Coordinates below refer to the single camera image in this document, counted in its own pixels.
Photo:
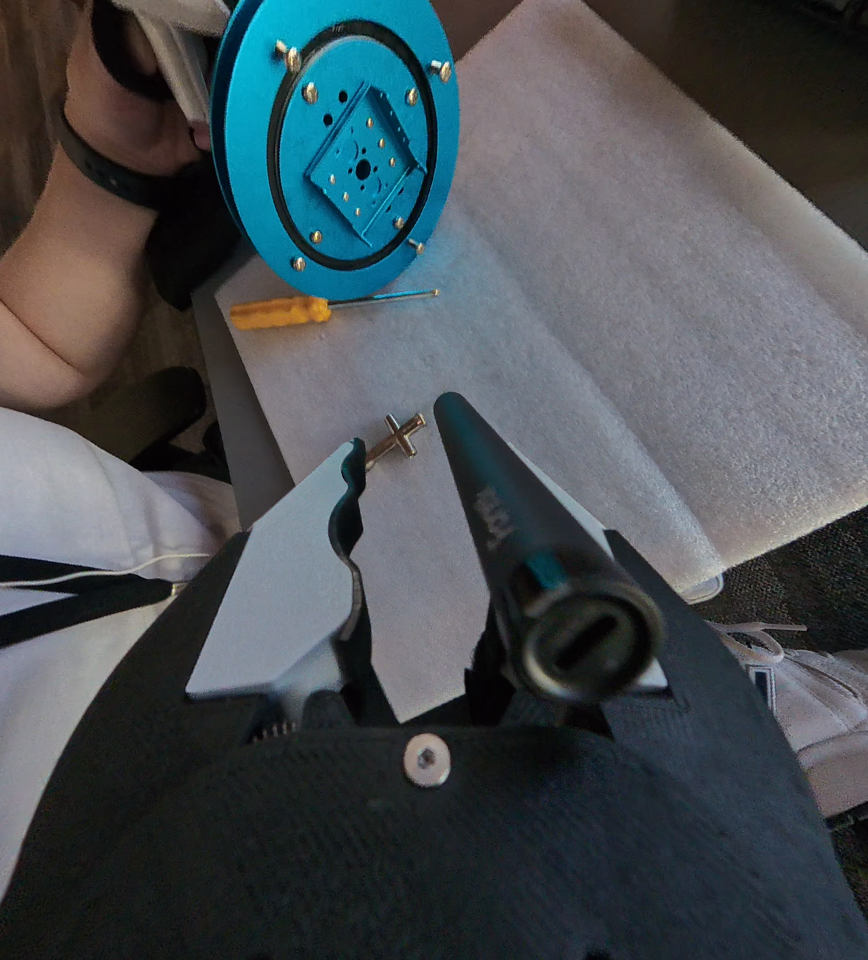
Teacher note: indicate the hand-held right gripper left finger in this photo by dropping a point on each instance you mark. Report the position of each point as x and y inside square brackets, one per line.
[276, 570]

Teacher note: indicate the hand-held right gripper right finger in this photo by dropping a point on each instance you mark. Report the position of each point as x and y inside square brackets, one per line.
[652, 677]

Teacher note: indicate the blue metal wheel assembly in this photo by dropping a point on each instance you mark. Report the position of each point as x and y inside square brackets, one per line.
[254, 150]

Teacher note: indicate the black precision screwdriver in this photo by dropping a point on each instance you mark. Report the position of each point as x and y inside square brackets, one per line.
[524, 540]

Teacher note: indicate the person's left forearm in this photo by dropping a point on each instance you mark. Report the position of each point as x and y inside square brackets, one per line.
[66, 300]

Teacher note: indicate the person's left hand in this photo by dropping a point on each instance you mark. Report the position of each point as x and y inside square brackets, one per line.
[126, 127]

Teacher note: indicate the black wristband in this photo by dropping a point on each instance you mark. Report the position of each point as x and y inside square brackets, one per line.
[104, 180]

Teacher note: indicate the silver cross wrench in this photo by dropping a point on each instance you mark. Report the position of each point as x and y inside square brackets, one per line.
[404, 435]

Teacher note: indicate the white sneaker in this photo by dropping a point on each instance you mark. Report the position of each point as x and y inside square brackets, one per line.
[838, 697]

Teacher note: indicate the person's white shirt torso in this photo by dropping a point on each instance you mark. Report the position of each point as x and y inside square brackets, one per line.
[29, 487]

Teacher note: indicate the white foam mat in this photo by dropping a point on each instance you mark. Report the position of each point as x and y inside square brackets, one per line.
[628, 300]

